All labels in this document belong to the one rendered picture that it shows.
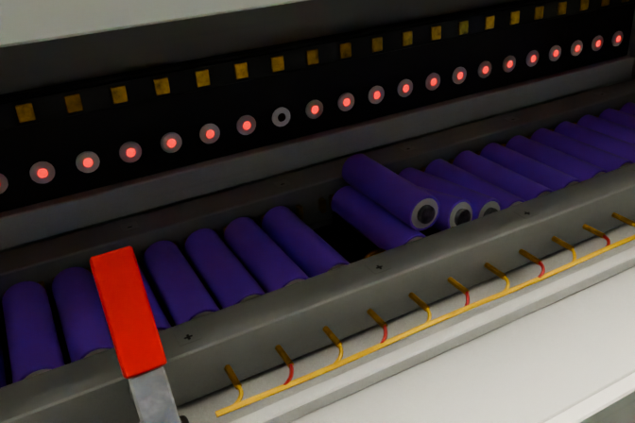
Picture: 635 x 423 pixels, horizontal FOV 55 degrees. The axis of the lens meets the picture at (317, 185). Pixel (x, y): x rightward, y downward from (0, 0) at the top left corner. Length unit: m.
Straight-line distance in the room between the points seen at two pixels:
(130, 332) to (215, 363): 0.06
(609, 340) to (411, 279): 0.08
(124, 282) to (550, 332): 0.17
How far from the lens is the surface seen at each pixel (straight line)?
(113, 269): 0.18
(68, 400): 0.23
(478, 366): 0.25
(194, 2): 0.16
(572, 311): 0.29
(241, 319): 0.24
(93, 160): 0.31
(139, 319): 0.18
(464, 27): 0.39
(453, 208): 0.30
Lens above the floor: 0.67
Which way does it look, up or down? 11 degrees down
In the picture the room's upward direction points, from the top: 11 degrees counter-clockwise
